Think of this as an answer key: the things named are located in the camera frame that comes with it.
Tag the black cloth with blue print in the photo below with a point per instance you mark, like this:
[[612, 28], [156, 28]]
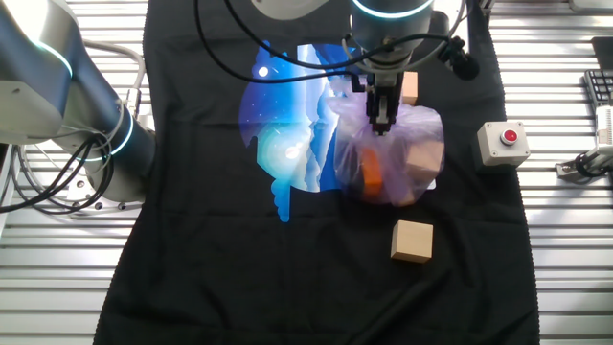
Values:
[[215, 268]]

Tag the translucent purple plastic bag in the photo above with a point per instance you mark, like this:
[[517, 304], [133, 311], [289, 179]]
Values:
[[416, 129]]

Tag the metal camera mount rail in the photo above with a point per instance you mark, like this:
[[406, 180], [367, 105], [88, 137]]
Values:
[[589, 165]]

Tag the grey box with red button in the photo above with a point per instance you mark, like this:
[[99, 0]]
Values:
[[498, 148]]

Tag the wooden block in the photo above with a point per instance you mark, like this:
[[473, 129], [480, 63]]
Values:
[[424, 158]]

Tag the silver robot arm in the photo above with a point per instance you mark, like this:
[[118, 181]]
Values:
[[48, 72]]

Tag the orange item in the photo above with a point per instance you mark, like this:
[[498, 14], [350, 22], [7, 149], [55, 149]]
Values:
[[372, 175]]

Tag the light wooden cube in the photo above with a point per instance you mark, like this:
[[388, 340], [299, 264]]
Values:
[[410, 91], [412, 242]]

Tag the black keyboard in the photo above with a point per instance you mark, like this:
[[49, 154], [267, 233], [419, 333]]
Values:
[[599, 88]]

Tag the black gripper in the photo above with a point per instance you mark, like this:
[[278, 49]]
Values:
[[383, 85]]

